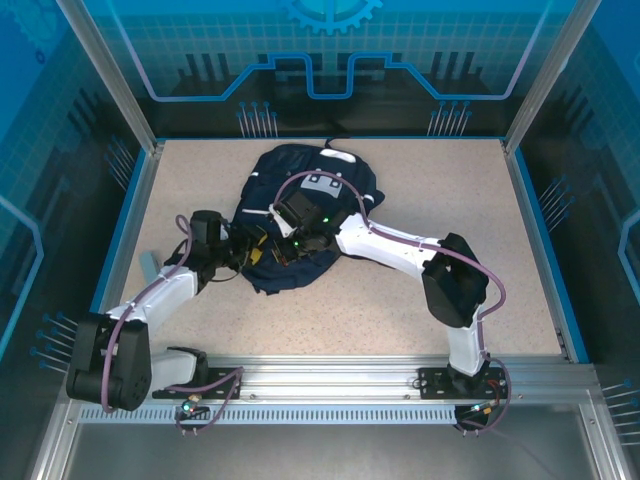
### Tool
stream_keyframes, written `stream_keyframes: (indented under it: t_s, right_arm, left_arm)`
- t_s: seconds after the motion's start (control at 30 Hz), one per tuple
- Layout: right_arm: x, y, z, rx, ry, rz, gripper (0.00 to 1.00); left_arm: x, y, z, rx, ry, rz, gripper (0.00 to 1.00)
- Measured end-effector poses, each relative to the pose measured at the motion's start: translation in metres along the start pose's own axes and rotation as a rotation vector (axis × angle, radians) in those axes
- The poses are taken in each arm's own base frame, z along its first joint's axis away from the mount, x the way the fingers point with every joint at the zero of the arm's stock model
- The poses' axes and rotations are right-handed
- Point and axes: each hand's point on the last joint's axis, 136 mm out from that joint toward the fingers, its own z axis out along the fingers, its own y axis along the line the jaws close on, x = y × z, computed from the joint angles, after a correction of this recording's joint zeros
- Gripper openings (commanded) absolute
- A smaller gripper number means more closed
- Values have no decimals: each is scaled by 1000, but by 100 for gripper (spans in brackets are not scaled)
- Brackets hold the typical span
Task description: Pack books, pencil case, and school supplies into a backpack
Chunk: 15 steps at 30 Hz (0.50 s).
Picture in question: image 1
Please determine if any navy blue backpack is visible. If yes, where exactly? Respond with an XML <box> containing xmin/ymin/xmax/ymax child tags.
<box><xmin>162</xmin><ymin>139</ymin><xmax>386</xmax><ymax>296</ymax></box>

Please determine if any blue table side trim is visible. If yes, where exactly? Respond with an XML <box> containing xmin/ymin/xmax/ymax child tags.
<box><xmin>82</xmin><ymin>147</ymin><xmax>154</xmax><ymax>331</ymax></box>

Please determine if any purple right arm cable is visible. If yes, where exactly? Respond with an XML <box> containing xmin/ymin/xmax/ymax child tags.
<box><xmin>274</xmin><ymin>169</ymin><xmax>512</xmax><ymax>437</ymax></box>

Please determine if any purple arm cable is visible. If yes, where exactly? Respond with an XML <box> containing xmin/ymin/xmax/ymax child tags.
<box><xmin>99</xmin><ymin>213</ymin><xmax>246</xmax><ymax>437</ymax></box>
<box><xmin>274</xmin><ymin>169</ymin><xmax>512</xmax><ymax>437</ymax></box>

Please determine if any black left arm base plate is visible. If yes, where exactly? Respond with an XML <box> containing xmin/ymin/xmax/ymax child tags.
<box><xmin>204</xmin><ymin>366</ymin><xmax>246</xmax><ymax>401</ymax></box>

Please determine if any aluminium mounting rail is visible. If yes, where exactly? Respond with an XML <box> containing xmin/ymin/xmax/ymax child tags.
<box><xmin>64</xmin><ymin>352</ymin><xmax>601</xmax><ymax>409</ymax></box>

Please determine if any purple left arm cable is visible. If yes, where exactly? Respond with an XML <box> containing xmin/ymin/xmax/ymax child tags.
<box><xmin>99</xmin><ymin>213</ymin><xmax>246</xmax><ymax>437</ymax></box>

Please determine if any slotted grey cable duct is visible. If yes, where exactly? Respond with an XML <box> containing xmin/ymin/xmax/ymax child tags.
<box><xmin>78</xmin><ymin>403</ymin><xmax>459</xmax><ymax>427</ymax></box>

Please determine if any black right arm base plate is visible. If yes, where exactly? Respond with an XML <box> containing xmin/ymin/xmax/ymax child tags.
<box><xmin>417</xmin><ymin>366</ymin><xmax>512</xmax><ymax>401</ymax></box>

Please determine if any aluminium frame post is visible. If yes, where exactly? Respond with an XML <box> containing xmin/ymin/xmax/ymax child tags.
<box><xmin>502</xmin><ymin>0</ymin><xmax>589</xmax><ymax>156</ymax></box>
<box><xmin>54</xmin><ymin>0</ymin><xmax>169</xmax><ymax>156</ymax></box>

